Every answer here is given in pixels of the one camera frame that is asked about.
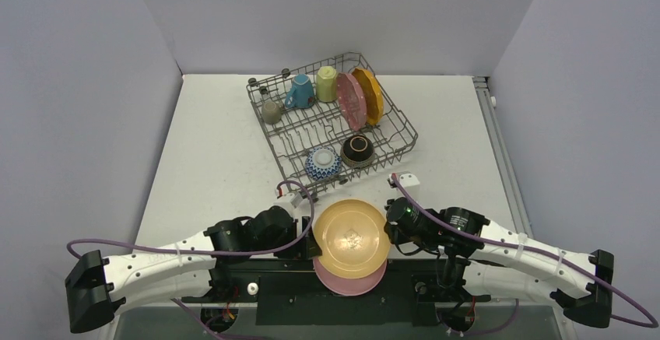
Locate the cream plate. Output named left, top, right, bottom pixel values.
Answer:
left=313, top=198, right=391, bottom=279

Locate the light pink smooth plate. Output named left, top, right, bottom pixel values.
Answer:
left=313, top=258, right=387, bottom=296

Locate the orange patterned small bowl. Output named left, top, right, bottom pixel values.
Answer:
left=304, top=146, right=342, bottom=181

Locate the dark patterned cream bowl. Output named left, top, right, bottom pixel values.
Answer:
left=340, top=134, right=375, bottom=168

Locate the small grey-green mug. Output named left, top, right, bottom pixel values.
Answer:
left=262, top=100, right=283, bottom=124

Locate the grey wire dish rack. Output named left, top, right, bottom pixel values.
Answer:
left=246, top=51, right=418, bottom=194

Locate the yellow polka dot plate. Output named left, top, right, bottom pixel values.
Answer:
left=352, top=68, right=384, bottom=126

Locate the blue mug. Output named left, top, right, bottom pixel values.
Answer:
left=284, top=74, right=315, bottom=109

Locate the pale yellow mug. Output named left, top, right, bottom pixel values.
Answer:
left=315, top=65, right=338, bottom=103

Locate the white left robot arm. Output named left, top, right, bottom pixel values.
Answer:
left=65, top=205, right=314, bottom=334

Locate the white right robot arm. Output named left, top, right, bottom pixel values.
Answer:
left=384, top=197, right=614, bottom=328

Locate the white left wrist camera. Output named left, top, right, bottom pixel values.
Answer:
left=274, top=192, right=304, bottom=217

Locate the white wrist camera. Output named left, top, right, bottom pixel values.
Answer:
left=274, top=192, right=304, bottom=217
left=388, top=171, right=420, bottom=202

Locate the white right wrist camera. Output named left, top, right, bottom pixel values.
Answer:
left=388, top=171, right=420, bottom=202

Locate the black table frame rail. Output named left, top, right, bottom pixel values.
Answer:
left=179, top=259, right=491, bottom=326

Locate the aluminium side rail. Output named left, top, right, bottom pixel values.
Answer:
left=472, top=76, right=533, bottom=236

